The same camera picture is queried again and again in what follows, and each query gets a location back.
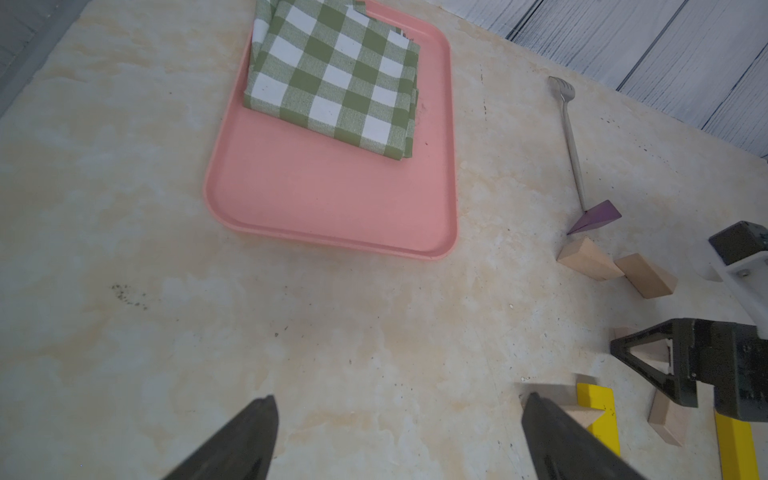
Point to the pink plastic tray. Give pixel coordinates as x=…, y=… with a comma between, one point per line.
x=272, y=178

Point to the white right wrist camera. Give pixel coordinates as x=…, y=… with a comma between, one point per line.
x=741, y=264

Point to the yellow rectangular block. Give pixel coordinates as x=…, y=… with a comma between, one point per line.
x=604, y=428
x=736, y=449

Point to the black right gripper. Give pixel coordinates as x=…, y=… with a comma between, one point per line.
x=728, y=356

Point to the silver metal fork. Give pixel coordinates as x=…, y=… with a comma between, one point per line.
x=566, y=92

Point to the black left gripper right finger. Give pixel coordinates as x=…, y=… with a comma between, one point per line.
x=562, y=449

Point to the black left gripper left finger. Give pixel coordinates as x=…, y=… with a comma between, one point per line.
x=241, y=449

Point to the purple triangular block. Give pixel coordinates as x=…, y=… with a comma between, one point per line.
x=596, y=217

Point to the green white checkered cloth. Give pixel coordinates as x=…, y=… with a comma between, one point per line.
x=329, y=67

